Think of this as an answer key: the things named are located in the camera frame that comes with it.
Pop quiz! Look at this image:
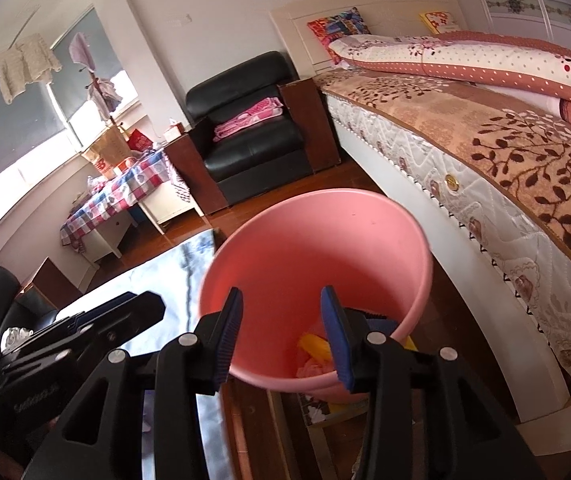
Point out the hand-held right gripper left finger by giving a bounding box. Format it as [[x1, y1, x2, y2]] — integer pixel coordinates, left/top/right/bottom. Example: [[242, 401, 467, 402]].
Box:
[[23, 287, 244, 480]]

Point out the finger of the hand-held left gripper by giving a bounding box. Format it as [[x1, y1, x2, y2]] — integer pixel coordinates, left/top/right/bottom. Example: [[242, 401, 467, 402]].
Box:
[[56, 291, 139, 333], [66, 291, 166, 361]]

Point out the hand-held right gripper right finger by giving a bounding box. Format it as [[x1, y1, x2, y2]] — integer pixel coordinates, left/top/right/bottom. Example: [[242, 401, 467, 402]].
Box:
[[319, 286, 549, 480]]

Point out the yellow foam net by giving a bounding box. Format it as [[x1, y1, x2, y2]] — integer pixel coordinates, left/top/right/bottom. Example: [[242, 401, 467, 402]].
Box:
[[297, 335, 336, 366]]

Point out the pink wrapper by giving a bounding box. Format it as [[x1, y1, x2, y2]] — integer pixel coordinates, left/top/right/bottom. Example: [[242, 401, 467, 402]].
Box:
[[295, 360, 339, 381]]

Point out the pink plastic bucket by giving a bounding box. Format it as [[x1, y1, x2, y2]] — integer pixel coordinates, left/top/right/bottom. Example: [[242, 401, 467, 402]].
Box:
[[200, 188, 435, 403]]

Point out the white cloth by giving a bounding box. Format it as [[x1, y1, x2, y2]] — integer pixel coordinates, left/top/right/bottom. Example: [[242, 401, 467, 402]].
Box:
[[0, 327, 34, 351]]

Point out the black leather sofa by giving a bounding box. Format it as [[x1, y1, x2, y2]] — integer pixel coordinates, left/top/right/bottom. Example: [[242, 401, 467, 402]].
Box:
[[0, 257, 66, 356]]

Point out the white desk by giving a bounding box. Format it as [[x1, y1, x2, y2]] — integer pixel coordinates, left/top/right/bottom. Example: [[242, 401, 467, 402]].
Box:
[[80, 180, 206, 271]]

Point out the checked tablecloth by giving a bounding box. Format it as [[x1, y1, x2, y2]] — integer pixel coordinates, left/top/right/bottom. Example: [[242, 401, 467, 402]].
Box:
[[60, 149, 191, 253]]

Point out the brown paper bag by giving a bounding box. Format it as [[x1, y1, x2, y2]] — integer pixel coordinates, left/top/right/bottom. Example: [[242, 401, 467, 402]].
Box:
[[83, 127, 134, 178]]

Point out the red paper bag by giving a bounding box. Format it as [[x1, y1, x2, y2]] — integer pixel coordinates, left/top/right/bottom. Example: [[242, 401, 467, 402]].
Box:
[[128, 129, 156, 153]]

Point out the white bed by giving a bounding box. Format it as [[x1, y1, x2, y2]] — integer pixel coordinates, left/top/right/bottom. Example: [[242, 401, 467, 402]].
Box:
[[270, 0, 571, 423]]

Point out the black leather armchair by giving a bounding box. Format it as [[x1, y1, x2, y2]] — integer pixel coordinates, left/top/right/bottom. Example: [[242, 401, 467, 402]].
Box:
[[166, 51, 341, 216]]

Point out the bay window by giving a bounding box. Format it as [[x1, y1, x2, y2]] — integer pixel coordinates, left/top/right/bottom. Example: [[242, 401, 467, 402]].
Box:
[[0, 5, 141, 211]]

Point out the white hanging shirt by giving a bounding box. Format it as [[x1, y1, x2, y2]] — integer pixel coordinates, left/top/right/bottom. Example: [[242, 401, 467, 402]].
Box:
[[93, 77, 124, 121]]

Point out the wooden coat rack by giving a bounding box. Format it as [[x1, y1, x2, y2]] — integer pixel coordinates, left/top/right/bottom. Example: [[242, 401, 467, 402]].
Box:
[[83, 32, 126, 131]]

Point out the pink folded blanket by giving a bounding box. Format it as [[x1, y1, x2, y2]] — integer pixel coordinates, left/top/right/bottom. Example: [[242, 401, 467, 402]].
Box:
[[214, 96, 285, 142]]

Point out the white knit garment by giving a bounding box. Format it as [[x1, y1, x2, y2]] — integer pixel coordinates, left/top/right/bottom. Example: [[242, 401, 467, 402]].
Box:
[[0, 32, 62, 106]]

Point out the pink hanging garment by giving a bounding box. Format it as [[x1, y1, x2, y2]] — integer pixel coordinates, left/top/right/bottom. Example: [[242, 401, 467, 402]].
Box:
[[69, 31, 97, 73]]

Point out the brown leaf patterned blanket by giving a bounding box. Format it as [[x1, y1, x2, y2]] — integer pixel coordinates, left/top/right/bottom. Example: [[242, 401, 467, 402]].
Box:
[[313, 67, 571, 291]]

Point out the dotted floral quilt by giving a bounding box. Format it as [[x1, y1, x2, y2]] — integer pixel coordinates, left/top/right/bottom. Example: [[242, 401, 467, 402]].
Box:
[[328, 30, 571, 131]]

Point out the colourful patterned pillow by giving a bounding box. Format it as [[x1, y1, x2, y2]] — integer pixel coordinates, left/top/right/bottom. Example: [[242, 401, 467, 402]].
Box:
[[307, 6, 372, 63]]

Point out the yellow pillow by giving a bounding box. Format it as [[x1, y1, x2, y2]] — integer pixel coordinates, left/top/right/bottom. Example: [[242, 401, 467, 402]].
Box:
[[419, 10, 463, 36]]

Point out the metal table frame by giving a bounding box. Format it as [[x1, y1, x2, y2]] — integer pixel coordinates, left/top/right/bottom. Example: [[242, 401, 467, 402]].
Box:
[[266, 390, 373, 480]]

